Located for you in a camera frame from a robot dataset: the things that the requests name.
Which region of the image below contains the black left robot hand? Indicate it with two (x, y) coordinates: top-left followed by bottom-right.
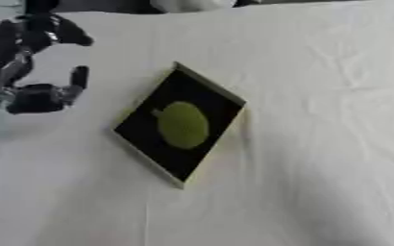
(0, 0), (96, 115)

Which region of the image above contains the cardboard box with black inside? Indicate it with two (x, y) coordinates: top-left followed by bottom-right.
(111, 61), (248, 189)

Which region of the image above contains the green toy fruit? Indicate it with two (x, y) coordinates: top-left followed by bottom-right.
(150, 100), (212, 151)

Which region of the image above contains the white object beyond table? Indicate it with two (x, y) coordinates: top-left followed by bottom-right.
(148, 0), (239, 13)

